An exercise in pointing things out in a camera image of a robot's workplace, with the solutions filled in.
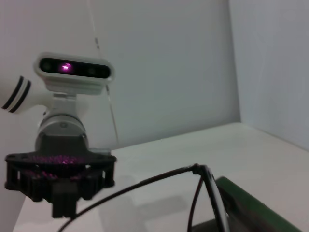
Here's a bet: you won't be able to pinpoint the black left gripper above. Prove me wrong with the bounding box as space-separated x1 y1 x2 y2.
4 133 117 218

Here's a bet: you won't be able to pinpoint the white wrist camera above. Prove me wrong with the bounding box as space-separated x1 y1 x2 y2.
32 51 115 96

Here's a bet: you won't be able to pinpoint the black round glasses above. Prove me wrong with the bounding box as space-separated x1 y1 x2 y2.
57 163 232 232

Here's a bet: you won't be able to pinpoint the green glasses case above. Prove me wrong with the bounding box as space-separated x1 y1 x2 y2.
190 176 305 232

